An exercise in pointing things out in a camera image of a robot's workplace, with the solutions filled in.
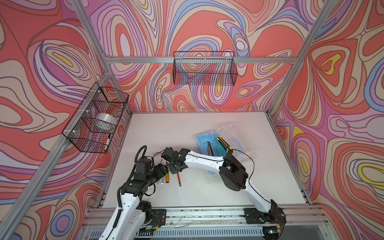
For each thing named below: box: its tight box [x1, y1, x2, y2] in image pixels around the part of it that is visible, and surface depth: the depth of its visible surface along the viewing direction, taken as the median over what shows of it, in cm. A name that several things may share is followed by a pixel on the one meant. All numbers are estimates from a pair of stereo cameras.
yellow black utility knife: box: [216, 135, 232, 153], surface depth 93 cm
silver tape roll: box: [95, 113, 117, 131], surface depth 74 cm
